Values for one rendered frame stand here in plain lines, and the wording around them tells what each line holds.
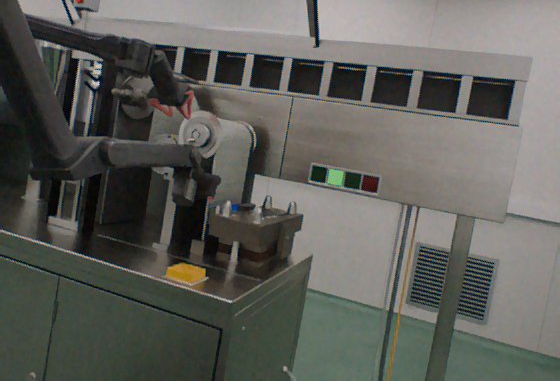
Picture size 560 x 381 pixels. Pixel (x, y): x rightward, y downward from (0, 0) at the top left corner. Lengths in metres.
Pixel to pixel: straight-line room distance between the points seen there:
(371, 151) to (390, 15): 2.65
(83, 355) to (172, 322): 0.30
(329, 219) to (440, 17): 1.90
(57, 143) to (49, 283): 0.70
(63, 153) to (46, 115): 0.06
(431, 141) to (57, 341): 1.24
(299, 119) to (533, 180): 2.59
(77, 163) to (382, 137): 1.04
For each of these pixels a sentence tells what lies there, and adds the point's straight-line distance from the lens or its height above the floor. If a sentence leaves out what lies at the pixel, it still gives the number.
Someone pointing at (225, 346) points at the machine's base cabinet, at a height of 0.78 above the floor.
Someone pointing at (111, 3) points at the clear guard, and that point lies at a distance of 2.11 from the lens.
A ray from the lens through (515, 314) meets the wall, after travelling 4.03.
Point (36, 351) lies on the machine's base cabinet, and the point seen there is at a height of 0.59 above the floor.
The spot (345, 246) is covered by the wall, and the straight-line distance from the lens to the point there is 3.99.
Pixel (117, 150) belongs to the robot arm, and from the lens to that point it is 0.84.
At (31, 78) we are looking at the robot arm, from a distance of 0.73.
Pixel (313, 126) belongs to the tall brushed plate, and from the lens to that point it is 1.60.
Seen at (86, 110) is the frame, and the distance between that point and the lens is 1.53.
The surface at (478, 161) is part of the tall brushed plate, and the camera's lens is 1.53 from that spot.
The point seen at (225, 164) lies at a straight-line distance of 1.43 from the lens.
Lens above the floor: 1.26
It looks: 3 degrees down
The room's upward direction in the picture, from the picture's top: 10 degrees clockwise
